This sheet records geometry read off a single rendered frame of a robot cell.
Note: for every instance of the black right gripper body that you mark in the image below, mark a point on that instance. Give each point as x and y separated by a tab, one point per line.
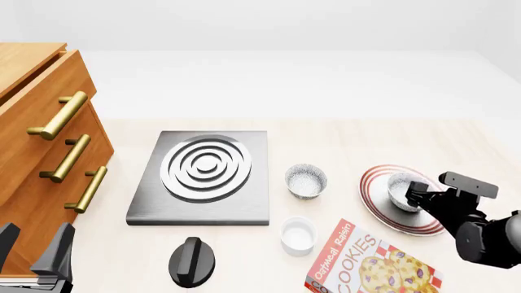
437	200

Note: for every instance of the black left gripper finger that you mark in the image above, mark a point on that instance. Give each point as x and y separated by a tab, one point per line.
8	241
57	253

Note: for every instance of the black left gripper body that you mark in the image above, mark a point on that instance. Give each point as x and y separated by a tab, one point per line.
36	285

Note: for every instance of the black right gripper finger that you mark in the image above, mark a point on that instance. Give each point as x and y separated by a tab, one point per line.
413	202
419	186

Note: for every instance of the speckled grey bowl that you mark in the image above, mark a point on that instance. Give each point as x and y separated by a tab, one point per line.
306	183
398	189

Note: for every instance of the plate with red rings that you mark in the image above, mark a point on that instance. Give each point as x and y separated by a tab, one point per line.
380	210

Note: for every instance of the flat stove plate with rings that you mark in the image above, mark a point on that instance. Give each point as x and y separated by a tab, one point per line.
146	201

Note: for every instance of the oatmeal raisin cookies box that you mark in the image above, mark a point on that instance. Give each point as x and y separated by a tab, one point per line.
366	259

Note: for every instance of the small white ramekin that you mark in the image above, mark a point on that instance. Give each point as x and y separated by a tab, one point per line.
298	236

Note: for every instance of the round black stove knob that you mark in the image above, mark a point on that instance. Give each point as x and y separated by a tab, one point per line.
191	262

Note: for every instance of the tall wooden drawer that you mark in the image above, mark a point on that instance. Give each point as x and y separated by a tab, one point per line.
28	100

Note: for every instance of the wooden cabinet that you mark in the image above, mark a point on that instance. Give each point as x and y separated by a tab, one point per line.
24	67

